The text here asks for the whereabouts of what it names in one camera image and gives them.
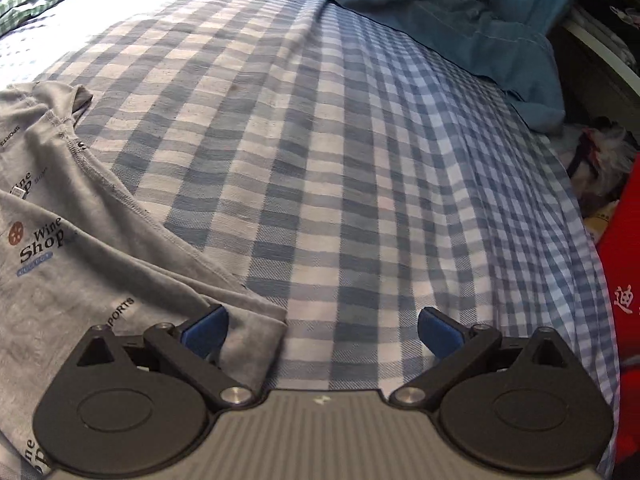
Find red bag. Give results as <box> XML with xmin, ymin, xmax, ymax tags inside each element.
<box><xmin>595</xmin><ymin>152</ymin><xmax>640</xmax><ymax>480</ymax></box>

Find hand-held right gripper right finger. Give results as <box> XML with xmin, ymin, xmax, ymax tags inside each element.
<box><xmin>389</xmin><ymin>306</ymin><xmax>571</xmax><ymax>407</ymax></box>

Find grey printed pants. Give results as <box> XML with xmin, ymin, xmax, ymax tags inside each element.
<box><xmin>0</xmin><ymin>81</ymin><xmax>289</xmax><ymax>480</ymax></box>

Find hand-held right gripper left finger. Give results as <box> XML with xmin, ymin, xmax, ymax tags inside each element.
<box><xmin>75</xmin><ymin>304</ymin><xmax>254</xmax><ymax>407</ymax></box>

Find blue blanket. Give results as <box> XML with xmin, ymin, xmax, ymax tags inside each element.
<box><xmin>272</xmin><ymin>0</ymin><xmax>568</xmax><ymax>134</ymax></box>

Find blue checked bedsheet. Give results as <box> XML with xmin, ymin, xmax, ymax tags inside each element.
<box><xmin>0</xmin><ymin>0</ymin><xmax>623</xmax><ymax>480</ymax></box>

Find white shelf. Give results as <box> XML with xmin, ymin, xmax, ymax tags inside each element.
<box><xmin>562</xmin><ymin>2</ymin><xmax>640</xmax><ymax>82</ymax></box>

